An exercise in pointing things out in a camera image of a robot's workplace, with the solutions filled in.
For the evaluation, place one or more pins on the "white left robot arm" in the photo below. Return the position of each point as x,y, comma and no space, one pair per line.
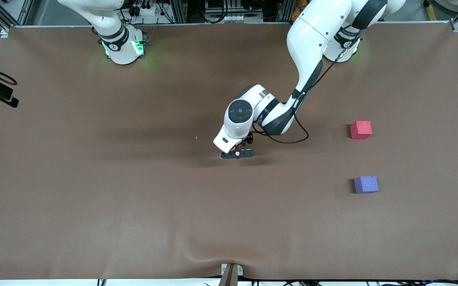
316,31

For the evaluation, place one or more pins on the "red foam block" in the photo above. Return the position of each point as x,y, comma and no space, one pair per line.
361,129

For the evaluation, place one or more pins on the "small white socket strip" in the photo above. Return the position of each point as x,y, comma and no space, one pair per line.
233,18

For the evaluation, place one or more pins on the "brown table mat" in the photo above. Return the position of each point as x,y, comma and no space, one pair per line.
229,206

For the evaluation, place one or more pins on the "aluminium frame post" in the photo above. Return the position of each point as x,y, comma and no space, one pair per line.
286,10
178,11

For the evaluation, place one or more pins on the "orange netted bag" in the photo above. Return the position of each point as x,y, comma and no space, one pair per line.
298,10

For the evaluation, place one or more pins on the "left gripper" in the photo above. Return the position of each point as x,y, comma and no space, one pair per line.
249,138

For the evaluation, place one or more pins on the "purple foam block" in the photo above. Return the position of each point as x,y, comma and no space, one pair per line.
366,184

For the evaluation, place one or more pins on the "grey table edge clamp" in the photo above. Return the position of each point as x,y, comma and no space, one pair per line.
229,278

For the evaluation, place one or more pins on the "white power strip with plugs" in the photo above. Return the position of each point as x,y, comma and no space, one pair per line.
149,11

